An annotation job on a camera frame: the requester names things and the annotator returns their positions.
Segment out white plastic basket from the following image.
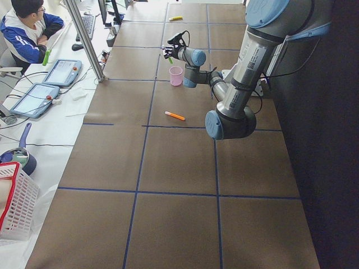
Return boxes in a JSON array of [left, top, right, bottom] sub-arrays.
[[1, 162, 39, 246]]

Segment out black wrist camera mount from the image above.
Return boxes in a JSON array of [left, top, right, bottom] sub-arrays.
[[167, 32, 187, 47]]

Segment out pink mesh pen holder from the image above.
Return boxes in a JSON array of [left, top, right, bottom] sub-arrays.
[[169, 66, 183, 86]]

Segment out near blue teach pendant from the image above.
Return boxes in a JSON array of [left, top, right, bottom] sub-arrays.
[[10, 83, 60, 118]]

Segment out orange highlighter pen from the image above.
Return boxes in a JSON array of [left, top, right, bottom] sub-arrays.
[[164, 111, 186, 121]]

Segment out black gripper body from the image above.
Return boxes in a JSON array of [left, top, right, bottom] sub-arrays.
[[169, 45, 182, 60]]

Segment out seated person blue jacket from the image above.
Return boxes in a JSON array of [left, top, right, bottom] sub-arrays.
[[1, 0, 64, 73]]

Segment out yellow highlighter pen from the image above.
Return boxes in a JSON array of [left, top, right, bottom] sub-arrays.
[[169, 16, 183, 21]]

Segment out black computer mouse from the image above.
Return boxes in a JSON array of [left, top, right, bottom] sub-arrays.
[[71, 44, 84, 52]]

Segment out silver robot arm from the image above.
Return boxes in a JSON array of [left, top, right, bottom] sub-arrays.
[[162, 1, 334, 140]]

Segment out aluminium frame post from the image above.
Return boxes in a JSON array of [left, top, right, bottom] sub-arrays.
[[64, 0, 105, 82]]

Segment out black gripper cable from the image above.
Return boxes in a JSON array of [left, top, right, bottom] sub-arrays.
[[167, 30, 320, 115]]

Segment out far blue teach pendant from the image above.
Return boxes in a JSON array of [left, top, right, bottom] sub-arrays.
[[43, 59, 82, 87]]

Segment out black keyboard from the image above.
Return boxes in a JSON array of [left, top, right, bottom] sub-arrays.
[[81, 15, 96, 40]]

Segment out blue teach pendant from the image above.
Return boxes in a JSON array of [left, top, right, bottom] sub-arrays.
[[10, 83, 60, 118], [43, 59, 82, 87]]

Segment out blue saucepan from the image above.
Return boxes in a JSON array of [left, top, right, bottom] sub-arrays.
[[1, 123, 37, 175]]

